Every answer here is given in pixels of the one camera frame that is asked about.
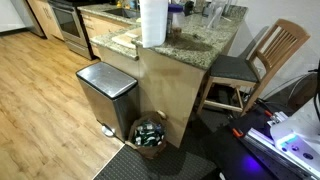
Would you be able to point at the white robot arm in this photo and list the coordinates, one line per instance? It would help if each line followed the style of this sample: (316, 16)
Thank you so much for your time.
(298, 137)

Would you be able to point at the white paper towel roll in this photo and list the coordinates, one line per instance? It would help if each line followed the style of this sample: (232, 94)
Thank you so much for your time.
(153, 22)

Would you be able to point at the clear plastic water bottle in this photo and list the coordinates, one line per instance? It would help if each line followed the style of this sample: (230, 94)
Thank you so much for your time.
(216, 9)

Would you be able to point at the brown paper bag of cans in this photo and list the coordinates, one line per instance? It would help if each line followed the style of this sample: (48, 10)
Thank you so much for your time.
(148, 134)

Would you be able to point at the stainless steel trash can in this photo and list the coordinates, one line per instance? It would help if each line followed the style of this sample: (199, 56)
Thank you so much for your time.
(113, 96)

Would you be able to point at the wooden chair grey cushion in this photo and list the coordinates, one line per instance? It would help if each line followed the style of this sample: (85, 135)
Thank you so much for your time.
(250, 76)

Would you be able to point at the clear jar purple lid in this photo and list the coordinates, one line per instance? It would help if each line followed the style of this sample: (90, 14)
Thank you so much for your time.
(175, 20)

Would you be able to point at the stainless steel oven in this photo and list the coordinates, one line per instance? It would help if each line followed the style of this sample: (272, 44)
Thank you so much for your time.
(70, 23)

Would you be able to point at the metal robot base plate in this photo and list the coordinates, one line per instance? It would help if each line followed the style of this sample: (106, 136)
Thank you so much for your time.
(256, 130)

